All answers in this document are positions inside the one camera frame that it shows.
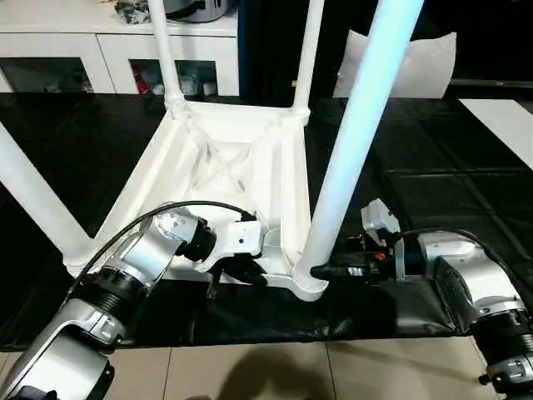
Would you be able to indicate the white plastic table top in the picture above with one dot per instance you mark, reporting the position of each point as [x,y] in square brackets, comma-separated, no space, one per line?
[229,146]

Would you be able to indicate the white plastic table leg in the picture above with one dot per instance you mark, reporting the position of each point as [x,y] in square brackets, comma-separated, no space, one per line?
[166,54]
[33,187]
[308,54]
[362,125]

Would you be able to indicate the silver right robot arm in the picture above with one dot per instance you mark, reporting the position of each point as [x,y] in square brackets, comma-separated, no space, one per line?
[479,283]

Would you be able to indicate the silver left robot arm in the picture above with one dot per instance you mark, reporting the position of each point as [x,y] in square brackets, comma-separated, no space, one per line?
[133,258]

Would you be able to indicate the black floor mat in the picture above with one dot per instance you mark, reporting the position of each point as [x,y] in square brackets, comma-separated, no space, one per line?
[437,166]

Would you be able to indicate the white flat panel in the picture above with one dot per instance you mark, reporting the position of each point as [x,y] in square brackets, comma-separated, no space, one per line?
[499,125]

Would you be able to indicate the grey printed cushion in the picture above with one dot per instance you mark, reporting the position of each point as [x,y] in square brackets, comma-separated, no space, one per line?
[424,66]

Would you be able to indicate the small red box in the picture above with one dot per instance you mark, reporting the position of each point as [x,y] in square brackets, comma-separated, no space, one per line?
[141,83]

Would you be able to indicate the grey round bag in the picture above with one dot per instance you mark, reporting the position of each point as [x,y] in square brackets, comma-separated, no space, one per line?
[200,10]

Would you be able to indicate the white glass-door cabinet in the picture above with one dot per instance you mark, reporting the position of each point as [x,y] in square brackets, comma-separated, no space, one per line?
[62,46]

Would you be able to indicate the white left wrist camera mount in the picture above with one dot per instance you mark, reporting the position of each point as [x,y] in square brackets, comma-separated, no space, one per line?
[241,241]

